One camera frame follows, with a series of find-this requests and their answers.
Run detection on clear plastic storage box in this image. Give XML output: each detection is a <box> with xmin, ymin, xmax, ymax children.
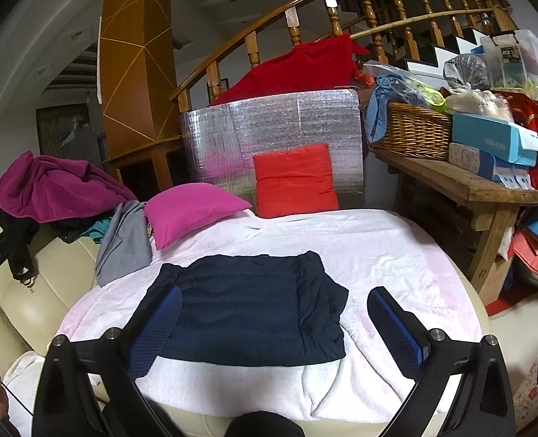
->
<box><xmin>481</xmin><ymin>29</ymin><xmax>538</xmax><ymax>110</ymax></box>

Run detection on wicker basket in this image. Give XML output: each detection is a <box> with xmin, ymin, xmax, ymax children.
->
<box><xmin>364</xmin><ymin>101</ymin><xmax>453</xmax><ymax>162</ymax></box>

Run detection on wooden bench table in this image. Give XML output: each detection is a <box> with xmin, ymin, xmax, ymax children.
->
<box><xmin>374</xmin><ymin>148</ymin><xmax>538</xmax><ymax>306</ymax></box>

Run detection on black strappy garment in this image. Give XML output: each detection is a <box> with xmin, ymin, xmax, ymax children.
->
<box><xmin>0</xmin><ymin>205</ymin><xmax>39</xmax><ymax>283</ymax></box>

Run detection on red cloth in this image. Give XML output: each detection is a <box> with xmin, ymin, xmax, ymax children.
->
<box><xmin>210</xmin><ymin>33</ymin><xmax>370</xmax><ymax>106</ymax></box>

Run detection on navy puffer jacket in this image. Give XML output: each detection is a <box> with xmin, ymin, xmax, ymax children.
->
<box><xmin>128</xmin><ymin>251</ymin><xmax>349</xmax><ymax>367</ymax></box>

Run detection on red gift bag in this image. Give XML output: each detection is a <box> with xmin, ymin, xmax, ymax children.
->
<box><xmin>501</xmin><ymin>91</ymin><xmax>538</xmax><ymax>189</ymax></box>

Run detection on white bag of beige items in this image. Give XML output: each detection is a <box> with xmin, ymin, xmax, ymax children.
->
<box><xmin>444</xmin><ymin>86</ymin><xmax>516</xmax><ymax>119</ymax></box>

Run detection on red cushion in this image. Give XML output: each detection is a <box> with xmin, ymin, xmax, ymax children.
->
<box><xmin>252</xmin><ymin>143</ymin><xmax>340</xmax><ymax>218</ymax></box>

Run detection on floral bag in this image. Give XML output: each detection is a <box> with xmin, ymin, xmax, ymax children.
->
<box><xmin>512</xmin><ymin>341</ymin><xmax>538</xmax><ymax>433</ymax></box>

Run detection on teal garment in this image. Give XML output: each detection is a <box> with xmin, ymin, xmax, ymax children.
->
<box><xmin>80</xmin><ymin>218</ymin><xmax>112</xmax><ymax>244</ymax></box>

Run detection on yellow green plastic item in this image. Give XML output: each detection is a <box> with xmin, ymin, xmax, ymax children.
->
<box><xmin>415</xmin><ymin>83</ymin><xmax>447</xmax><ymax>110</ymax></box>

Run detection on light blue cardboard box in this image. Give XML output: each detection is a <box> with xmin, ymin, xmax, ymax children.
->
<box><xmin>451</xmin><ymin>112</ymin><xmax>538</xmax><ymax>168</ymax></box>

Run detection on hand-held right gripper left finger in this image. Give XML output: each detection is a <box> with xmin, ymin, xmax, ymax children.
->
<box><xmin>31</xmin><ymin>284</ymin><xmax>184</xmax><ymax>437</ymax></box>

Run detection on white and blue printed box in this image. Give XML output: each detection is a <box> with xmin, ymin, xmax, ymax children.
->
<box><xmin>448</xmin><ymin>142</ymin><xmax>534</xmax><ymax>189</ymax></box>

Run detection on blue cloth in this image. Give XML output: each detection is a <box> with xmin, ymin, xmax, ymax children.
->
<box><xmin>367</xmin><ymin>75</ymin><xmax>399</xmax><ymax>142</ymax></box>

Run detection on magenta fleece garment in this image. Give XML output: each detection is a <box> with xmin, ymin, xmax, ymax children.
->
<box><xmin>0</xmin><ymin>152</ymin><xmax>137</xmax><ymax>226</ymax></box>

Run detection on wooden stair railing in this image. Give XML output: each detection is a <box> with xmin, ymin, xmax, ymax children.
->
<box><xmin>169</xmin><ymin>0</ymin><xmax>513</xmax><ymax>112</ymax></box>

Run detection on cream leather sofa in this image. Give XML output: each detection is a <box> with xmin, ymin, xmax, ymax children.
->
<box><xmin>0</xmin><ymin>216</ymin><xmax>106</xmax><ymax>374</ymax></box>

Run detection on magenta pillow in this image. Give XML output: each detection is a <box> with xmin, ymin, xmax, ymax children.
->
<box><xmin>144</xmin><ymin>182</ymin><xmax>254</xmax><ymax>251</ymax></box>

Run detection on grey garment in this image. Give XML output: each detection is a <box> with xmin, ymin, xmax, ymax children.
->
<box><xmin>95</xmin><ymin>199</ymin><xmax>153</xmax><ymax>288</ymax></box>

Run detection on orange wooden column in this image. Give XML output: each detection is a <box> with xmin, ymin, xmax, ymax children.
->
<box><xmin>97</xmin><ymin>0</ymin><xmax>183</xmax><ymax>192</ymax></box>

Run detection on clear bag of dark items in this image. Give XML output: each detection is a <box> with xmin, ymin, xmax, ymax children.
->
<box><xmin>443</xmin><ymin>53</ymin><xmax>491</xmax><ymax>89</ymax></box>

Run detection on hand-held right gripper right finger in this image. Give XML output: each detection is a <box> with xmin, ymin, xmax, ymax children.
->
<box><xmin>367</xmin><ymin>286</ymin><xmax>518</xmax><ymax>437</ymax></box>

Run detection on pale pink blanket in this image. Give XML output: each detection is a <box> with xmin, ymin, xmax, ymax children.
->
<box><xmin>52</xmin><ymin>208</ymin><xmax>486</xmax><ymax>437</ymax></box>

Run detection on silver foil insulation panel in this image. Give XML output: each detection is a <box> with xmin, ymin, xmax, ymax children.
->
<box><xmin>179</xmin><ymin>87</ymin><xmax>366</xmax><ymax>212</ymax></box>

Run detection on white towel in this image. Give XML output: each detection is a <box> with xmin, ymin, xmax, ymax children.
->
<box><xmin>2</xmin><ymin>350</ymin><xmax>46</xmax><ymax>437</ymax></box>

